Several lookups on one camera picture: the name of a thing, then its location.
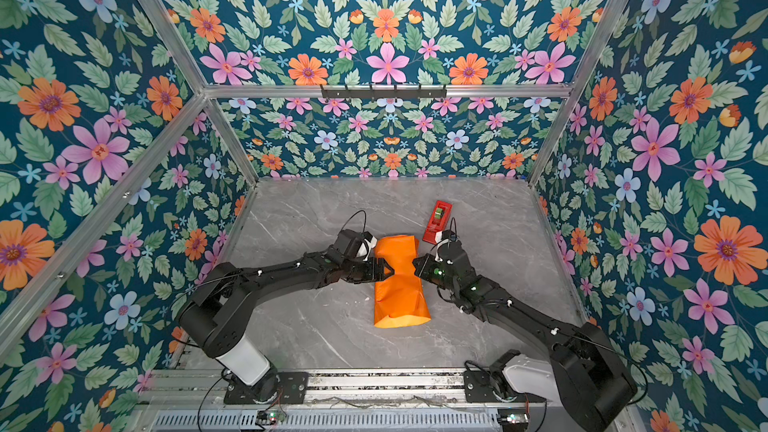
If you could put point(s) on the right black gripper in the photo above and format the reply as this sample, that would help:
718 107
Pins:
424 272

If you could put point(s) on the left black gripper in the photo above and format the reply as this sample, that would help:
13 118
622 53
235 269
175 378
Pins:
374 275

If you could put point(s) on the yellow orange wrapping paper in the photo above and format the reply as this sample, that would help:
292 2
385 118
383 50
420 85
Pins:
399 300

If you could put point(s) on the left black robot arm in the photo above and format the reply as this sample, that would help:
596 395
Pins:
217 314

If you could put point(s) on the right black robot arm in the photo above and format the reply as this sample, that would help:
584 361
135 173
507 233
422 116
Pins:
572 366

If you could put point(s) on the red tape dispenser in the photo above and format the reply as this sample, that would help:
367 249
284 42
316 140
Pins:
437 223

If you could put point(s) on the right small circuit board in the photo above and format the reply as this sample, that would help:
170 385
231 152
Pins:
513 421

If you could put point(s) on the small circuit board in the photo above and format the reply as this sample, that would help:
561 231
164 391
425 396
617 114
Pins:
513 421
271 418

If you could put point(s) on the left small circuit board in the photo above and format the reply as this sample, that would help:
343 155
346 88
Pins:
271 418

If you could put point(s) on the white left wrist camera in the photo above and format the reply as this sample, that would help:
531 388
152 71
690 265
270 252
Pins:
367 248

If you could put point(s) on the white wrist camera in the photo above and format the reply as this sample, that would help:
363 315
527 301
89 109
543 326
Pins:
442 246
367 248

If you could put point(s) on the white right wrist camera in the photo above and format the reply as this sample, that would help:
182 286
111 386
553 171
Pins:
442 246

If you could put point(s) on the aluminium mounting rail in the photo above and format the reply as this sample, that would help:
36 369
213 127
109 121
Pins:
355 388

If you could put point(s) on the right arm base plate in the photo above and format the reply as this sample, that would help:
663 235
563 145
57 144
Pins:
484 383

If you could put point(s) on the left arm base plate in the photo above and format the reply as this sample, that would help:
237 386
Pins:
284 387

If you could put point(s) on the white slotted cable duct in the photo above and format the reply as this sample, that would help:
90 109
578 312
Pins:
328 420

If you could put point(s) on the black hook rail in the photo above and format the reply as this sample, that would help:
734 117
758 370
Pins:
371 92

